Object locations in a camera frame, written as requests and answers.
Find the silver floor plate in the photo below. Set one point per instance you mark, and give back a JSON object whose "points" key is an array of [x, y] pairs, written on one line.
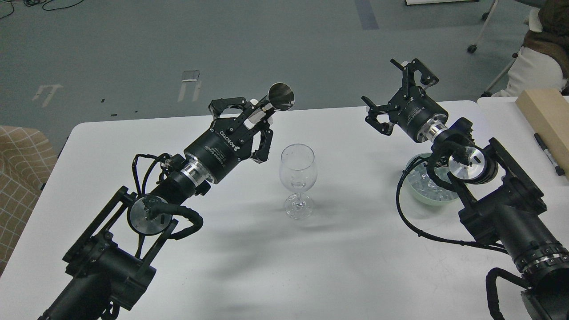
{"points": [[190, 76]]}

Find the seated person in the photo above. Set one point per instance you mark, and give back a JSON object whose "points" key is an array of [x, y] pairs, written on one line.
{"points": [[542, 60]]}

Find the green bowl of ice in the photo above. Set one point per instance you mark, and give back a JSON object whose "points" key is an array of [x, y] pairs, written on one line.
{"points": [[424, 189]]}

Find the beige checkered chair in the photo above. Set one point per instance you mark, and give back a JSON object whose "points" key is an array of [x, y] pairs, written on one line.
{"points": [[27, 159]]}

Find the clear wine glass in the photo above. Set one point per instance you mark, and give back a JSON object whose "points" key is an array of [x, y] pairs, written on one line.
{"points": [[298, 173]]}

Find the light wooden box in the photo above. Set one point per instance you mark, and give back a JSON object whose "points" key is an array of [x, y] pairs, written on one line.
{"points": [[547, 111]]}

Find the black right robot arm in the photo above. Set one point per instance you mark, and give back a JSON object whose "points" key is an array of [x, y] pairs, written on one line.
{"points": [[501, 203]]}

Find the steel cocktail jigger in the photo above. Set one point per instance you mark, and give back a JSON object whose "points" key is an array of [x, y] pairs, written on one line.
{"points": [[280, 97]]}

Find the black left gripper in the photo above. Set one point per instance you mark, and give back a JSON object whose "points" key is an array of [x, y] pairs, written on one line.
{"points": [[229, 141]]}

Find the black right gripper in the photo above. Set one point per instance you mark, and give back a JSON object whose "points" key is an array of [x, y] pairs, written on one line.
{"points": [[418, 115]]}

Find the black marker pen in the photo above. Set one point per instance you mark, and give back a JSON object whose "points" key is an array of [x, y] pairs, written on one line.
{"points": [[559, 171]]}

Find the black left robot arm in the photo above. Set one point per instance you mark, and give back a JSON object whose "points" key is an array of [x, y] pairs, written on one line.
{"points": [[110, 263]]}

